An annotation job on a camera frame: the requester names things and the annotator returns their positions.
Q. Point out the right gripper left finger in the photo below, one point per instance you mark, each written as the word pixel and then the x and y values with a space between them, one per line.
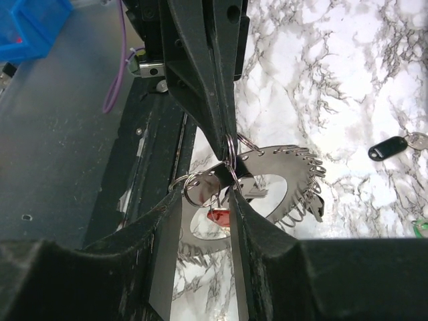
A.
pixel 128 275

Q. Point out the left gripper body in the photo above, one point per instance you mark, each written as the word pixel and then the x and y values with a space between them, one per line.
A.
pixel 144 17

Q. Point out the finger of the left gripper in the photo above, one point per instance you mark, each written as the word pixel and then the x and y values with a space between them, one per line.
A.
pixel 189 67
pixel 222 20

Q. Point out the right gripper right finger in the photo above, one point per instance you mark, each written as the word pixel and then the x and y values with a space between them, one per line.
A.
pixel 278 277

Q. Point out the metal disc keyring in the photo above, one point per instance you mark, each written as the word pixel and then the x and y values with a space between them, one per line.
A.
pixel 278 181

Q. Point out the key with red tag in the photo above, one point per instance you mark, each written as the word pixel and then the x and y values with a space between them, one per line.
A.
pixel 219 216

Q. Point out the blue plastic bin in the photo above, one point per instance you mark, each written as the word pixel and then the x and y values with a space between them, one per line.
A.
pixel 29 28

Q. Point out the key with green tag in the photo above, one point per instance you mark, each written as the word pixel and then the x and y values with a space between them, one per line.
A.
pixel 420 228

